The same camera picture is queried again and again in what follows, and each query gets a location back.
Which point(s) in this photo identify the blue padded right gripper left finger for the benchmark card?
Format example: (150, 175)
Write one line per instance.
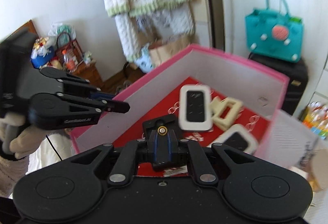
(153, 145)

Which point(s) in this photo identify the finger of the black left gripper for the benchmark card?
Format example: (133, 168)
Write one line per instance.
(76, 86)
(60, 111)

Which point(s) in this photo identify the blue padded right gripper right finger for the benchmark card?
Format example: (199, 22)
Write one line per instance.
(169, 139)

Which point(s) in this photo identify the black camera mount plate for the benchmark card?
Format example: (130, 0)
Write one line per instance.
(162, 125)

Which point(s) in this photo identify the white wifi router device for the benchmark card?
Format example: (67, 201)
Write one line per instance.
(194, 108)

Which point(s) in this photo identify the cream hair claw clip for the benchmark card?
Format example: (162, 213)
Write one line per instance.
(225, 111)

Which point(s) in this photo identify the gloved left hand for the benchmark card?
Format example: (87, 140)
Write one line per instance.
(26, 143)

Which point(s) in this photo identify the orange cap bottle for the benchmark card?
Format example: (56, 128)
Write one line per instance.
(69, 61)

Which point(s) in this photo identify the wooden nightstand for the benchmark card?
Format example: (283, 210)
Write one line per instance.
(89, 72)

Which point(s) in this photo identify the blue flower gift box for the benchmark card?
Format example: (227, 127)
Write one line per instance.
(42, 51)

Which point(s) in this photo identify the pink storage box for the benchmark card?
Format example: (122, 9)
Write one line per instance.
(261, 89)

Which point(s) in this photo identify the brown paper bag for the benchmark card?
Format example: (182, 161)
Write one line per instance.
(164, 49)

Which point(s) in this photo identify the white quilted blanket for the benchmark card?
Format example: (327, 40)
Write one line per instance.
(288, 142)

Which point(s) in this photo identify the black suitcase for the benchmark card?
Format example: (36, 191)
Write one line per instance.
(298, 78)

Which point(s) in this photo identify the colourful gift box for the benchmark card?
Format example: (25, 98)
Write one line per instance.
(315, 118)

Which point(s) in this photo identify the teal felt handbag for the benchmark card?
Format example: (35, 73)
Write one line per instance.
(275, 35)

